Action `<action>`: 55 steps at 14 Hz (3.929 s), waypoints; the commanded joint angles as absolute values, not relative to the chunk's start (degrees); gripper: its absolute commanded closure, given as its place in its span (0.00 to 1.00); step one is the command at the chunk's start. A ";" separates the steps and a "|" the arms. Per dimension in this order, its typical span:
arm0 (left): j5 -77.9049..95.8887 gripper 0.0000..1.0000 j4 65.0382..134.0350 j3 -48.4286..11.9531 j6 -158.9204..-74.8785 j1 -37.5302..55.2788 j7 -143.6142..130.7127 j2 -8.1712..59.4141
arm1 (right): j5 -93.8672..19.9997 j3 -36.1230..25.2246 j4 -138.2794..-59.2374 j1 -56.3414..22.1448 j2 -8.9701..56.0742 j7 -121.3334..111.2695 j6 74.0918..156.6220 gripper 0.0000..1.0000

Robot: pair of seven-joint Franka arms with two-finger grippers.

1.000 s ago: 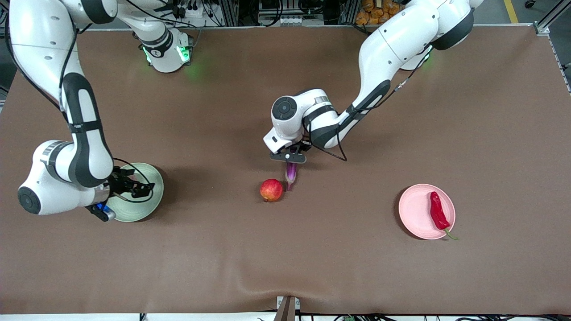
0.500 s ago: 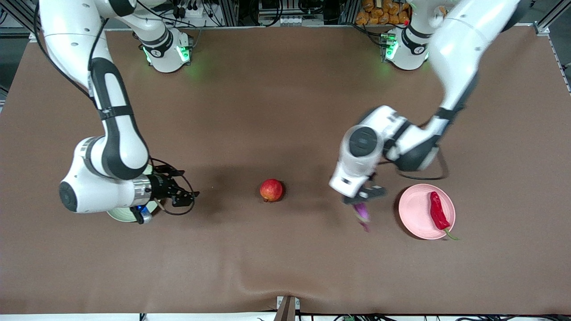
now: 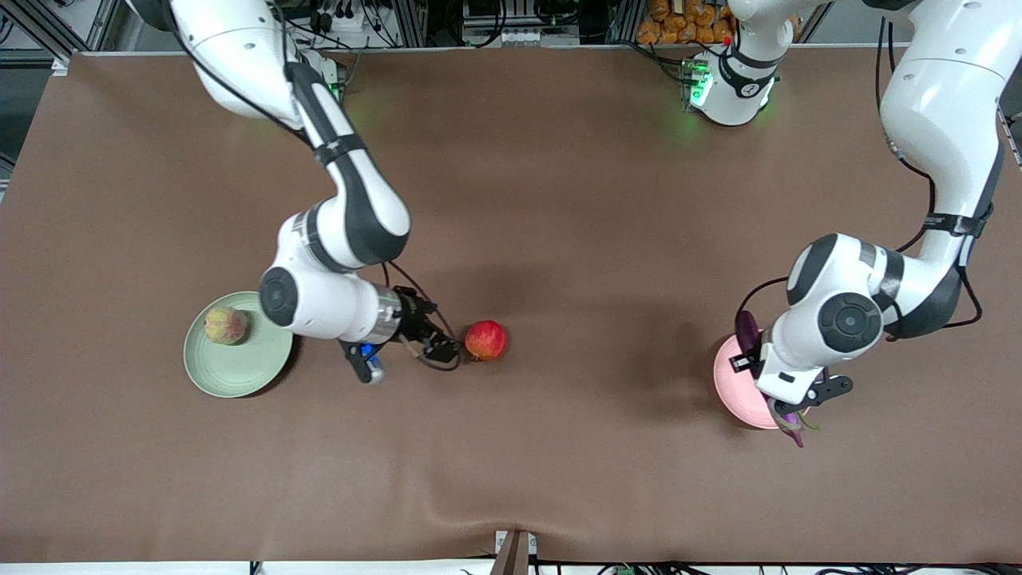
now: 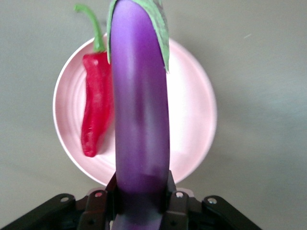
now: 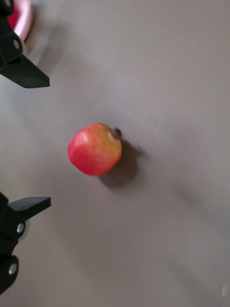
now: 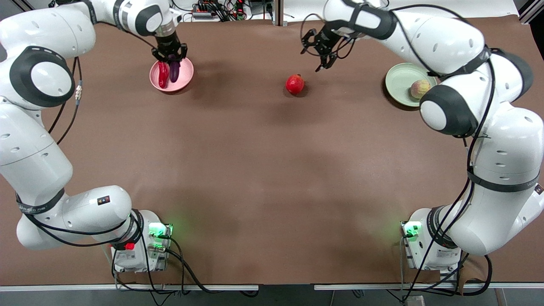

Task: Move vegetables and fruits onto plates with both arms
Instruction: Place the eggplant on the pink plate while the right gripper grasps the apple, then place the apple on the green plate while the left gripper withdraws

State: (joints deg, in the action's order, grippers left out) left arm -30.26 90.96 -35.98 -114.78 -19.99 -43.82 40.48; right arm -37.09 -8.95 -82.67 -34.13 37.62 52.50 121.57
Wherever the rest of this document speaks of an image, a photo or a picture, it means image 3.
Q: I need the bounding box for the aluminium frame profile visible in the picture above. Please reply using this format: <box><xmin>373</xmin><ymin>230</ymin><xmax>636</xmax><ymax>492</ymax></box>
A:
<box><xmin>394</xmin><ymin>0</ymin><xmax>429</xmax><ymax>47</ymax></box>
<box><xmin>609</xmin><ymin>0</ymin><xmax>646</xmax><ymax>45</ymax></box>
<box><xmin>0</xmin><ymin>0</ymin><xmax>121</xmax><ymax>66</ymax></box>

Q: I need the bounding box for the yellow pink peach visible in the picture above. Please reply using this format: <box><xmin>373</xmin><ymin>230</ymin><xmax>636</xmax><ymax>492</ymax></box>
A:
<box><xmin>204</xmin><ymin>307</ymin><xmax>249</xmax><ymax>347</ymax></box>

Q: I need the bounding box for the pink round plate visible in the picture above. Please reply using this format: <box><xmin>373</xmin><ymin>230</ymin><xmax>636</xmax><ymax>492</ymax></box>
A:
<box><xmin>713</xmin><ymin>331</ymin><xmax>811</xmax><ymax>430</ymax></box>

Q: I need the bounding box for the red pomegranate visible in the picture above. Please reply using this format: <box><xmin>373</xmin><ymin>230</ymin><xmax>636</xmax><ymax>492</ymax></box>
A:
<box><xmin>465</xmin><ymin>320</ymin><xmax>508</xmax><ymax>363</ymax></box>

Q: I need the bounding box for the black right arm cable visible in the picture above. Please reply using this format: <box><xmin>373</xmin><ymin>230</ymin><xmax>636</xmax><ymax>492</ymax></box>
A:
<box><xmin>164</xmin><ymin>0</ymin><xmax>465</xmax><ymax>373</ymax></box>

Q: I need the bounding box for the white power strip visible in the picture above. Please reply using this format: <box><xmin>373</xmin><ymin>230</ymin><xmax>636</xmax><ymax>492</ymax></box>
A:
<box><xmin>307</xmin><ymin>0</ymin><xmax>376</xmax><ymax>34</ymax></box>

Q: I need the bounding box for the long purple eggplant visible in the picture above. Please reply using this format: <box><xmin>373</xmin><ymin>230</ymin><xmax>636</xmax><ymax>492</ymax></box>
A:
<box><xmin>735</xmin><ymin>310</ymin><xmax>806</xmax><ymax>448</ymax></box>

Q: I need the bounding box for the pale green round plate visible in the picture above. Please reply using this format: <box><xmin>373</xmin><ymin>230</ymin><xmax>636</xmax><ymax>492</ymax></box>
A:
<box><xmin>184</xmin><ymin>291</ymin><xmax>295</xmax><ymax>399</ymax></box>

